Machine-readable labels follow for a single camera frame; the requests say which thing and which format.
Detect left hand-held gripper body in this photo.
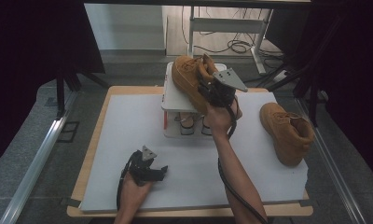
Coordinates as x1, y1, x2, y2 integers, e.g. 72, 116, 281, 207
122, 145, 164, 188

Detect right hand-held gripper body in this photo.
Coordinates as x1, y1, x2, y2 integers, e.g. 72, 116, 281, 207
197, 68, 249, 109

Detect silver strap heeled sandal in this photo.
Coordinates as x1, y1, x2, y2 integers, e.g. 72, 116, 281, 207
178, 112, 196, 136
200, 115, 214, 136

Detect tan suede boot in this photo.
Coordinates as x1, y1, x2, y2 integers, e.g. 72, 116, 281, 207
171, 53, 220, 115
259, 102, 316, 167

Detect white two-tier shoe rack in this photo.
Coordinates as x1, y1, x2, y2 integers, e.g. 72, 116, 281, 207
160, 61, 233, 140

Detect person's right hand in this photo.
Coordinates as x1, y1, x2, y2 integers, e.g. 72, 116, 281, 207
204, 96, 243, 138

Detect white table mat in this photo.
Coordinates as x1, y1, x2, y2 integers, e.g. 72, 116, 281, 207
78, 91, 310, 213

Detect white power strip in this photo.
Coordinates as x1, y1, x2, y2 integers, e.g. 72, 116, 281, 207
272, 69, 290, 82

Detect dark overhead beam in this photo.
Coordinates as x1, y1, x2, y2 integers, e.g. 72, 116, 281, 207
83, 0, 313, 9

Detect black metal stand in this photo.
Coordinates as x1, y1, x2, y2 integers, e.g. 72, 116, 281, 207
268, 15, 347, 127
55, 66, 111, 119

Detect black curtain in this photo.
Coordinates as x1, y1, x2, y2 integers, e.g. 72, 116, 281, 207
265, 0, 373, 188
0, 0, 106, 172

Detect left hand-held gripper cable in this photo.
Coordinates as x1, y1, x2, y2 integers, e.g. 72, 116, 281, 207
116, 152, 136, 213

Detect black floor cables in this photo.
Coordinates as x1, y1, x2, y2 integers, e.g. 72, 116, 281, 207
181, 6, 285, 63

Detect white metal desk frame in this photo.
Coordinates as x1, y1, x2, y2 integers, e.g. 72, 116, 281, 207
186, 6, 274, 76

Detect aluminium rail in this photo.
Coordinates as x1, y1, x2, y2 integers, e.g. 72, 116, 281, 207
296, 97, 367, 224
0, 90, 78, 224

